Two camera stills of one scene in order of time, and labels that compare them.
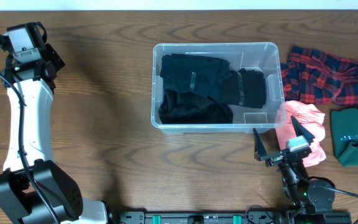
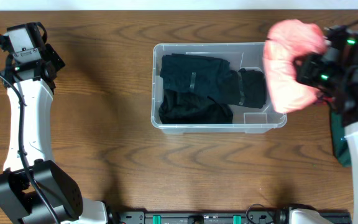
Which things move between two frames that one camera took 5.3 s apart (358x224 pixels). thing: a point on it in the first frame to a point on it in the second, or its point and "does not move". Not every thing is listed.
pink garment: [312, 117] to [288, 40]
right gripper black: [261, 154] to [308, 74]
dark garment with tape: [202, 75] does not move
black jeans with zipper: [180, 107] does not move
